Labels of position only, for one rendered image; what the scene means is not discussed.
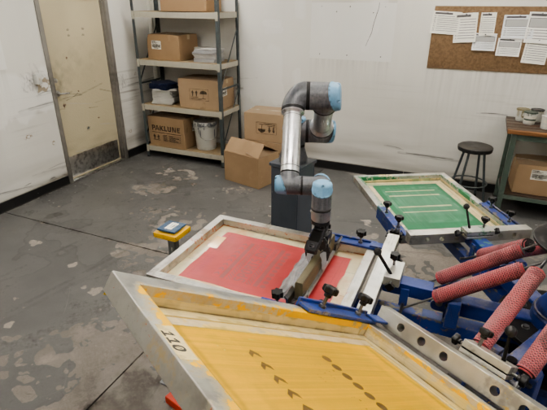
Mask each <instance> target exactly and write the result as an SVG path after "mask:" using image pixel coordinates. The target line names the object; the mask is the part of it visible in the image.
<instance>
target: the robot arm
mask: <svg viewBox="0 0 547 410"><path fill-rule="evenodd" d="M341 107H342V87H341V84H340V83H339V82H333V81H331V82H321V81H301V82H299V83H297V84H295V85H294V86H292V87H291V88H290V89H289V91H288V92H287V94H286V96H285V98H284V99H283V102H282V115H283V126H282V150H281V153H280V155H279V162H280V163H281V172H280V175H277V176H276V177H275V181H274V191H275V193H276V194H285V195H287V194H297V195H312V204H311V210H310V212H311V224H312V225H314V228H313V231H312V232H311V234H310V237H308V240H307V241H306V244H305V246H304V251H305V256H306V259H307V262H308V263H309V261H310V260H311V259H312V258H313V255H316V254H317V252H318V250H320V251H322V250H323V251H322V252H321V253H320V257H321V259H322V261H321V264H322V271H324V269H325V268H326V266H327V263H328V259H329V256H330V247H329V244H330V243H331V239H332V230H329V229H328V225H329V224H330V216H331V201H332V193H333V188H332V183H331V182H330V178H329V177H328V176H327V175H326V174H323V173H318V174H317V175H315V176H314V177H305V176H299V173H300V165H303V164H306V163H307V162H308V156H307V153H306V150H305V143H306V142H314V143H332V142H333V141H334V140H335V134H336V123H335V121H334V120H332V116H333V113H334V112H335V111H340V110H341ZM304 110H310V111H314V115H313V119H312V120H306V117H305V116H303V115H304ZM329 231H330V232H329ZM329 239H330V241H329ZM328 241H329V244H328Z"/></svg>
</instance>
